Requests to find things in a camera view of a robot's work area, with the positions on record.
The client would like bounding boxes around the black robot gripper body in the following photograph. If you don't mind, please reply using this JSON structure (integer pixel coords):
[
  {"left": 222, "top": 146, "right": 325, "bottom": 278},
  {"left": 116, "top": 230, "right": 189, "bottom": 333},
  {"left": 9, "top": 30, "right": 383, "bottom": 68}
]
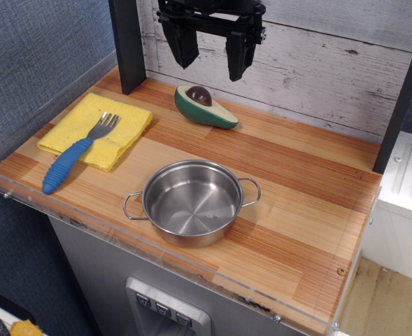
[{"left": 157, "top": 1, "right": 266, "bottom": 44}]

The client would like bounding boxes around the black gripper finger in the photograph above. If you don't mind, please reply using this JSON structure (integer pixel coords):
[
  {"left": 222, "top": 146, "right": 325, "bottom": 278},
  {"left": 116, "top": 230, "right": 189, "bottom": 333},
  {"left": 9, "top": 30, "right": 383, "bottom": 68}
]
[
  {"left": 226, "top": 31, "right": 255, "bottom": 81},
  {"left": 162, "top": 21, "right": 199, "bottom": 69}
]

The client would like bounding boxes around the blue handled metal fork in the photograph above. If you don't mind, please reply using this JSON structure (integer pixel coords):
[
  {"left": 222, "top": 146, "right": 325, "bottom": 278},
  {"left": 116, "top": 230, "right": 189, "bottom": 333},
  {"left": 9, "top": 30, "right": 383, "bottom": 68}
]
[{"left": 42, "top": 112, "right": 120, "bottom": 195}]

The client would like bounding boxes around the clear acrylic counter guard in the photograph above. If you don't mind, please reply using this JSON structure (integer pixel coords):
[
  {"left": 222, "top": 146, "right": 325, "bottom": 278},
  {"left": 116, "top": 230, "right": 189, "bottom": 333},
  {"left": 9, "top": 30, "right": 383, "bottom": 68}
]
[{"left": 0, "top": 49, "right": 384, "bottom": 335}]

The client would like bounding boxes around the toy avocado half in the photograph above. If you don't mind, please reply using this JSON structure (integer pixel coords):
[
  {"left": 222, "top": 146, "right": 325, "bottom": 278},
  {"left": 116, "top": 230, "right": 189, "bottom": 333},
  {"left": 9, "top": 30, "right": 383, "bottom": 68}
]
[{"left": 174, "top": 85, "right": 239, "bottom": 130}]

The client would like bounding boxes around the yellow folded cloth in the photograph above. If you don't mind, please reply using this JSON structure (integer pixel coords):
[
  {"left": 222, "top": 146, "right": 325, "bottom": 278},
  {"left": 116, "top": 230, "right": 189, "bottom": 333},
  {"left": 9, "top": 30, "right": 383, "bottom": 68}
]
[{"left": 36, "top": 92, "right": 154, "bottom": 173}]

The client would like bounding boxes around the stainless steel pot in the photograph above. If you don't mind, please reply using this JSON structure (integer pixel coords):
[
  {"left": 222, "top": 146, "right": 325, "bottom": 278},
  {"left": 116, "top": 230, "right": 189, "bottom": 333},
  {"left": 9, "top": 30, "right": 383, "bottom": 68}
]
[{"left": 122, "top": 160, "right": 262, "bottom": 248}]

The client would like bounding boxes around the grey toy fridge cabinet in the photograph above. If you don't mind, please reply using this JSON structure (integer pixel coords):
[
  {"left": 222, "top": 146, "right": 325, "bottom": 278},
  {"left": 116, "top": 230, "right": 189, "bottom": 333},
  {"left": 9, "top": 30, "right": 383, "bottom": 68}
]
[{"left": 50, "top": 218, "right": 299, "bottom": 335}]

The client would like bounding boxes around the white side cabinet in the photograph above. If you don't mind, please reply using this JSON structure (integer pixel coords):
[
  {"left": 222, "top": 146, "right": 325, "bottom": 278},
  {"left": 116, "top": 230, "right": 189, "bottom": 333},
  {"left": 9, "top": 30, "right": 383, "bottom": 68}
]
[{"left": 361, "top": 132, "right": 412, "bottom": 278}]

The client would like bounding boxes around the silver dispenser button panel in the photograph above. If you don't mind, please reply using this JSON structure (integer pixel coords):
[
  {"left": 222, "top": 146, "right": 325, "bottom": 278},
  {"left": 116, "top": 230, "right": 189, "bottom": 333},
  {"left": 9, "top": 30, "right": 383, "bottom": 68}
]
[{"left": 126, "top": 276, "right": 212, "bottom": 335}]

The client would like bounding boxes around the yellow object bottom left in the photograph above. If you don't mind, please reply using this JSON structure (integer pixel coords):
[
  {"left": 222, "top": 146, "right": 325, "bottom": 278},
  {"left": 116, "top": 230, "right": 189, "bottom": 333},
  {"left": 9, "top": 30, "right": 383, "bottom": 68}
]
[{"left": 10, "top": 320, "right": 44, "bottom": 336}]

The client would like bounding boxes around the black left vertical post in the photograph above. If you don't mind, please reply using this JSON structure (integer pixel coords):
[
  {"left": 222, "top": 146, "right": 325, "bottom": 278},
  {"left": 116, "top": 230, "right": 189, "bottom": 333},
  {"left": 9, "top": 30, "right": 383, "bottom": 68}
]
[{"left": 108, "top": 0, "right": 147, "bottom": 95}]

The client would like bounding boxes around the black vertical post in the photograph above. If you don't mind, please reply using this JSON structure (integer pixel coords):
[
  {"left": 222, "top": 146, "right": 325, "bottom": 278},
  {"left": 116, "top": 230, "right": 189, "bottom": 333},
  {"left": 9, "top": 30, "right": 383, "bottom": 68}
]
[
  {"left": 108, "top": 0, "right": 147, "bottom": 95},
  {"left": 372, "top": 59, "right": 412, "bottom": 174}
]

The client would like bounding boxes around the black right vertical post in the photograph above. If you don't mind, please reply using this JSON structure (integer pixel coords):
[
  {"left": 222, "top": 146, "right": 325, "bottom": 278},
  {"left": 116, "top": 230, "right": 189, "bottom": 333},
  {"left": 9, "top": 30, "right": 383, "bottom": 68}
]
[{"left": 372, "top": 59, "right": 412, "bottom": 174}]

